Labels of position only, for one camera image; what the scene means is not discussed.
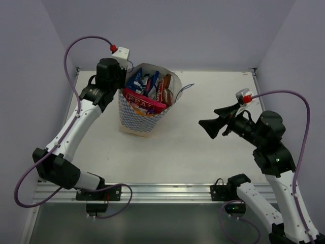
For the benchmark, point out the blue white snack bag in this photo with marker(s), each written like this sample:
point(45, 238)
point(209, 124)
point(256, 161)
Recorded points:
point(150, 84)

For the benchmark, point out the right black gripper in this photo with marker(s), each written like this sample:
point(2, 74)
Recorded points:
point(213, 126)

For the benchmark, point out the dark blue chip bag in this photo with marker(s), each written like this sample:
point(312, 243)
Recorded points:
point(135, 83)

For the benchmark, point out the black base bracket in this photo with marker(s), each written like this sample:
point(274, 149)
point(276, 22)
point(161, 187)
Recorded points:
point(219, 191)
point(97, 202)

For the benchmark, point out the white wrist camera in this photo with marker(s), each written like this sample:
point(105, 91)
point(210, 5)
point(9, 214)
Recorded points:
point(244, 98)
point(122, 56)

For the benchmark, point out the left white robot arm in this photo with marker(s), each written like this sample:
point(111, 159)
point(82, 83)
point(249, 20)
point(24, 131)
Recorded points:
point(54, 162)

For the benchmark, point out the blue patterned paper bag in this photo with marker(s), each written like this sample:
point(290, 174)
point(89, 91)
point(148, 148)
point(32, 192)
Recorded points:
point(132, 123)

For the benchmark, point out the right black base bracket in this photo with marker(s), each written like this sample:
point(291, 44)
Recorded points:
point(219, 191)

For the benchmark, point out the brown cassava chips bag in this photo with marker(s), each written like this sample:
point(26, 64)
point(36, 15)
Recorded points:
point(165, 90)

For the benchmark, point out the pink Real snack packet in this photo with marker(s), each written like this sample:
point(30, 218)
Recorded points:
point(152, 106)

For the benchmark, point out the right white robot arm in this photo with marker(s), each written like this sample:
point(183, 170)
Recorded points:
point(289, 224)

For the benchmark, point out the aluminium mounting rail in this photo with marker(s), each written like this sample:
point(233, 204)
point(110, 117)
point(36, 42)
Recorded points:
point(149, 193)

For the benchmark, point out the left black base bracket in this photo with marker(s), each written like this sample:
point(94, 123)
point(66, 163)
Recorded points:
point(97, 202)

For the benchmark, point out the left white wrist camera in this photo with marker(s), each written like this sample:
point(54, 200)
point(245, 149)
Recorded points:
point(122, 56)

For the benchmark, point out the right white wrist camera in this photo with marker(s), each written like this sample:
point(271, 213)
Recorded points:
point(244, 98)

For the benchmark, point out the orange snack packet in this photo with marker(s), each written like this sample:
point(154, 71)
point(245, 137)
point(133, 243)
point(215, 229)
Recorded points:
point(143, 111)

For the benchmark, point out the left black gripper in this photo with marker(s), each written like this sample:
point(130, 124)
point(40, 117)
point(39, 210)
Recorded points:
point(122, 79)

